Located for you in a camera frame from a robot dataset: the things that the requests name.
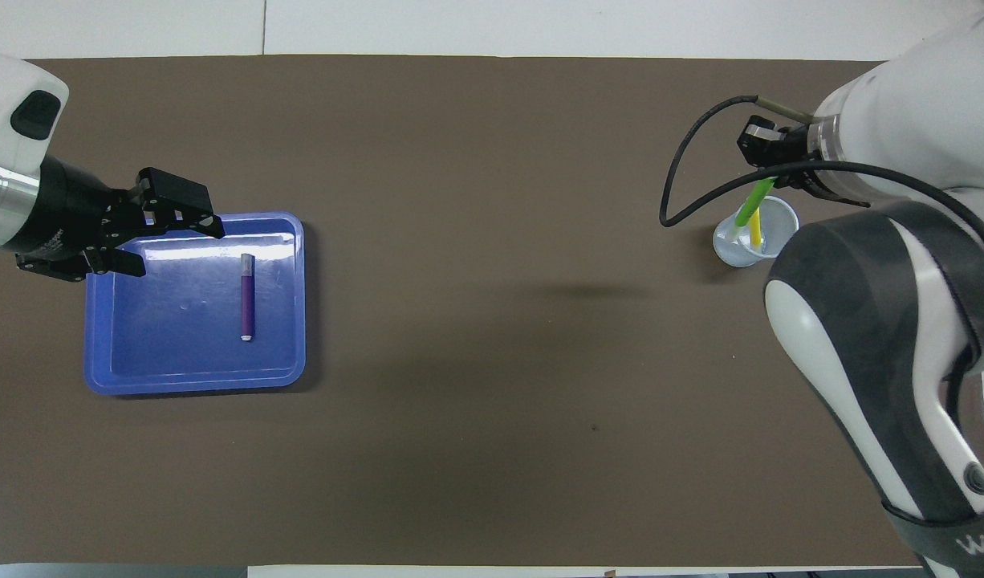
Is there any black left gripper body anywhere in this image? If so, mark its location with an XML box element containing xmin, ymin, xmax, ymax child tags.
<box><xmin>14</xmin><ymin>157</ymin><xmax>132</xmax><ymax>278</ymax></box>

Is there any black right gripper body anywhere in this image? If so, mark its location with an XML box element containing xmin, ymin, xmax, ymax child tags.
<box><xmin>781</xmin><ymin>124</ymin><xmax>842</xmax><ymax>197</ymax></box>

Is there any green marker pen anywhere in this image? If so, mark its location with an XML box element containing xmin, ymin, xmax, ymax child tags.
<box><xmin>733</xmin><ymin>178</ymin><xmax>776</xmax><ymax>229</ymax></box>

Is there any purple marker pen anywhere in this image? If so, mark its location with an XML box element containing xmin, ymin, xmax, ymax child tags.
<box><xmin>240</xmin><ymin>253</ymin><xmax>257</xmax><ymax>343</ymax></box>

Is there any blue plastic tray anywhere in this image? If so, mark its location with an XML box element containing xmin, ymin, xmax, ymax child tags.
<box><xmin>84</xmin><ymin>212</ymin><xmax>307</xmax><ymax>396</ymax></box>

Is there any translucent plastic cup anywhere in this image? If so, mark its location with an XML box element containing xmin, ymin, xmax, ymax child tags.
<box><xmin>713</xmin><ymin>195</ymin><xmax>801</xmax><ymax>268</ymax></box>

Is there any brown table mat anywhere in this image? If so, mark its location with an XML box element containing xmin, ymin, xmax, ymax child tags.
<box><xmin>0</xmin><ymin>55</ymin><xmax>982</xmax><ymax>567</ymax></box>

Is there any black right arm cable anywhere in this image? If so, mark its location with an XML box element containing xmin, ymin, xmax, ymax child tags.
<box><xmin>659</xmin><ymin>95</ymin><xmax>984</xmax><ymax>270</ymax></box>

